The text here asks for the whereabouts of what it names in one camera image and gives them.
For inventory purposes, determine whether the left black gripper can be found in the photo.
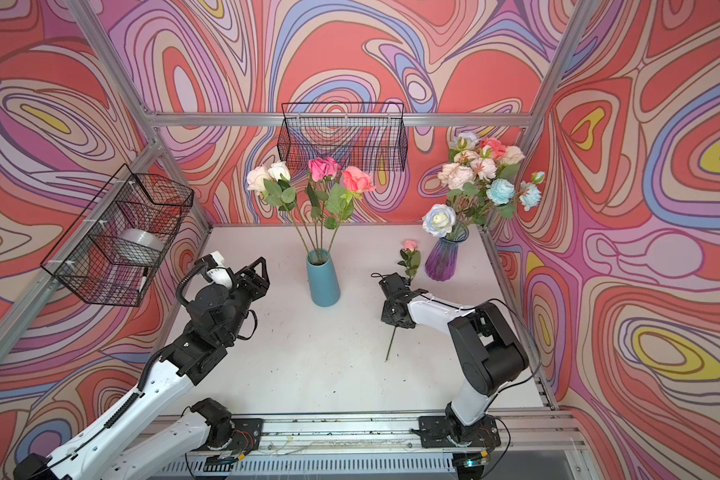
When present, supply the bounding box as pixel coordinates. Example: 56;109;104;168
216;256;268;347

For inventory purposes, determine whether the small pink rosebud stem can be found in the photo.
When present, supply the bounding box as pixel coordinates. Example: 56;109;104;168
386;239;421;359

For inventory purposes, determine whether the purple blue glass vase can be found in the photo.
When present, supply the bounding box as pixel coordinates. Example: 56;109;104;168
425;223;469;282

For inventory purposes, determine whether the teal ceramic cylinder vase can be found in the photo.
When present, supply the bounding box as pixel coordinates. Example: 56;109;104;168
306;249;341;307

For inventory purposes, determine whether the white blue-edged rose stem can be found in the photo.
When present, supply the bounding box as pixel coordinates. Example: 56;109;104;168
422;204;457;238

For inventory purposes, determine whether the single white rosebud stem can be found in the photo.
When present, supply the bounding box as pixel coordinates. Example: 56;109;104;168
263;161;316;253

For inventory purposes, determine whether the small white pink rose spray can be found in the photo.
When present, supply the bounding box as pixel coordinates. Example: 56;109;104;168
245;165;313;259

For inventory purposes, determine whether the coral pink rose stem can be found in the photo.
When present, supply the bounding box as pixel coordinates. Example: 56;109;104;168
324;166;375;253

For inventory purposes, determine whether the peach peony flower stem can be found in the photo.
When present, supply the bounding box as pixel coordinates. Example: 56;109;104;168
437;150;499;207

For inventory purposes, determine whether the teal peony flower stem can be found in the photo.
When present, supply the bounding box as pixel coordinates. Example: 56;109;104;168
486;171;546;219

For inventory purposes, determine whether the white blue rose stem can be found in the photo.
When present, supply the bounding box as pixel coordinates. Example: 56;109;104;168
448;131;480;153

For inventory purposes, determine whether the pink rosebud spray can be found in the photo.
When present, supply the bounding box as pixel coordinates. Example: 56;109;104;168
479;137;507;162

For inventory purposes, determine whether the magenta rose stem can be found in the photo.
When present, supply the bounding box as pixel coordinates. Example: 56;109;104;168
306;157;343;266

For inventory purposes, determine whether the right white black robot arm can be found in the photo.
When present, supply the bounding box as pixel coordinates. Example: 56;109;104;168
373;273;530;451

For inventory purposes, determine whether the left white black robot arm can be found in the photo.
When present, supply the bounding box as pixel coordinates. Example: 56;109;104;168
13;252;270;479

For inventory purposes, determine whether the silver tape roll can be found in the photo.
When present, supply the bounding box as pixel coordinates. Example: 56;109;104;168
119;228;164;251

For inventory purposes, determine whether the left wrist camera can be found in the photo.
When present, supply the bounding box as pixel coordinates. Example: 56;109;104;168
205;251;235;291

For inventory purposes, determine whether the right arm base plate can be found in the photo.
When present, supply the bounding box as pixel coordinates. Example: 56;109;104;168
411;415;502;452

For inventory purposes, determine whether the black wire basket left wall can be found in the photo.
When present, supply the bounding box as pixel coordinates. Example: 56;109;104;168
40;165;194;307

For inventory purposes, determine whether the black wire basket wall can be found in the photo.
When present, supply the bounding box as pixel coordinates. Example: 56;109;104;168
40;165;194;307
277;100;408;173

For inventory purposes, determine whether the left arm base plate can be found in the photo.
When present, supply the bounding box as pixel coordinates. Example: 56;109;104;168
196;417;264;454

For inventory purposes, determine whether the black wire basket back wall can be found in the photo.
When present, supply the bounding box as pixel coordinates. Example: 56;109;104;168
277;100;408;173

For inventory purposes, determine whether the aluminium front rail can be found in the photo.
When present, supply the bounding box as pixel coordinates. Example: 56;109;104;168
254;409;588;456

